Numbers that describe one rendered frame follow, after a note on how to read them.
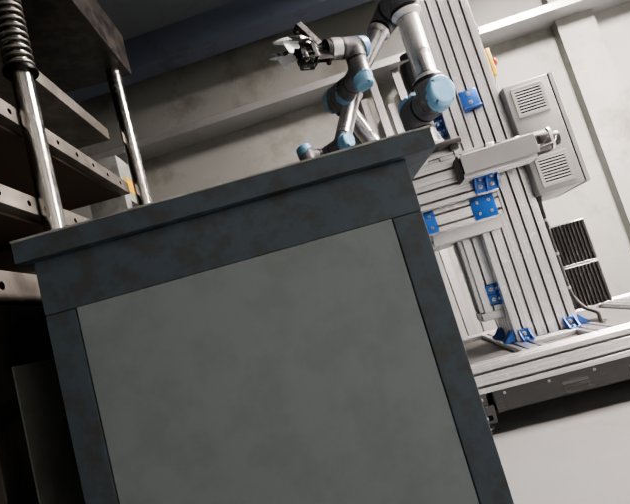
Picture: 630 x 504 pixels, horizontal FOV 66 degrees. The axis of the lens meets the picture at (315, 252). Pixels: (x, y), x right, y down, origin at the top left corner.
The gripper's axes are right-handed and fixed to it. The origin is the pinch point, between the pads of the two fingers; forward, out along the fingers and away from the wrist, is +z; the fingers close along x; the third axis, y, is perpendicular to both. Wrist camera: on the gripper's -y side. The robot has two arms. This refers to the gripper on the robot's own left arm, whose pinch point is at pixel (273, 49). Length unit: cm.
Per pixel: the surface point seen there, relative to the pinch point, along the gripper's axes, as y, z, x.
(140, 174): 6, 49, 62
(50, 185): 40, 75, -4
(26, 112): 20, 76, -7
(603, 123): -8, -307, 126
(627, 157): 24, -314, 127
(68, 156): 19, 71, 18
